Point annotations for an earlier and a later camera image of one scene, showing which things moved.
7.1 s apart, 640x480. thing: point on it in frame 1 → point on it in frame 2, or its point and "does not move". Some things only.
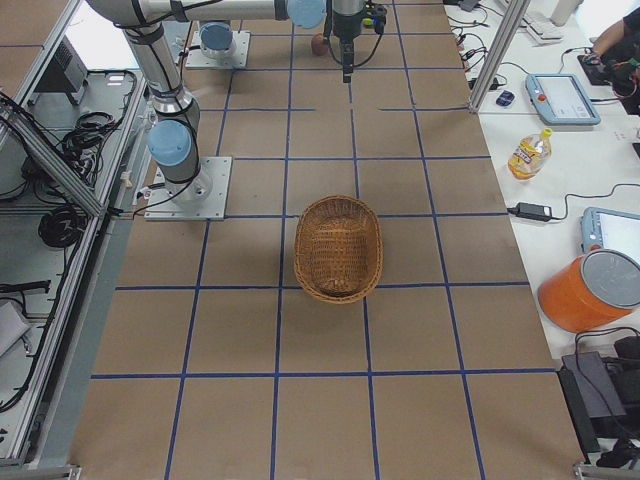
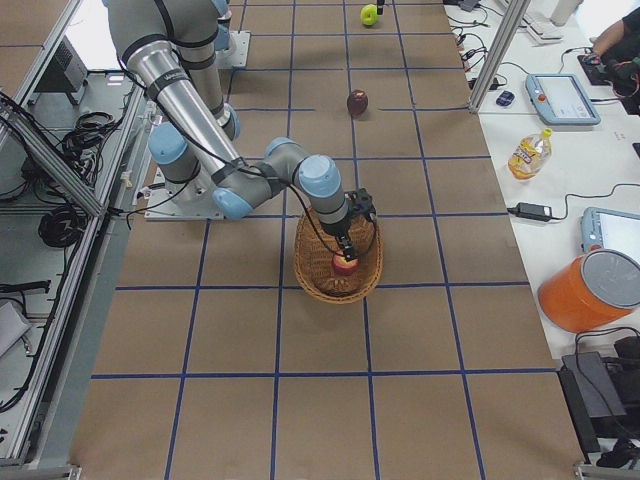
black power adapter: x=531 y=211 does not move
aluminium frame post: x=503 y=43 does not move
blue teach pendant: x=561 y=100 does not move
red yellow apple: x=319 y=45 → x=342 y=266
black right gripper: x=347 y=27 → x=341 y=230
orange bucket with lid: x=591 y=291 does not move
